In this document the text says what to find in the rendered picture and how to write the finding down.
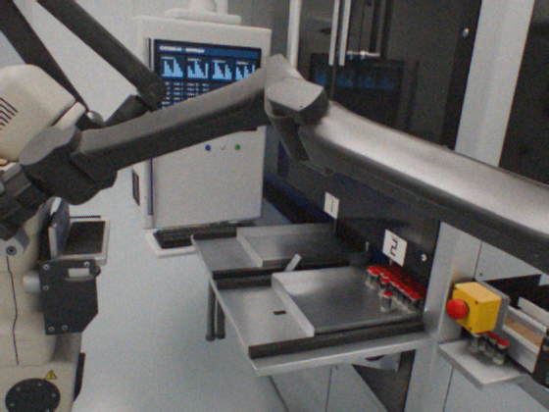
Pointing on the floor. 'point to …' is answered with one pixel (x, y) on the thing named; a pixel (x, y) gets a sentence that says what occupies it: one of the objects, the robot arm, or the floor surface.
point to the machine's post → (481, 69)
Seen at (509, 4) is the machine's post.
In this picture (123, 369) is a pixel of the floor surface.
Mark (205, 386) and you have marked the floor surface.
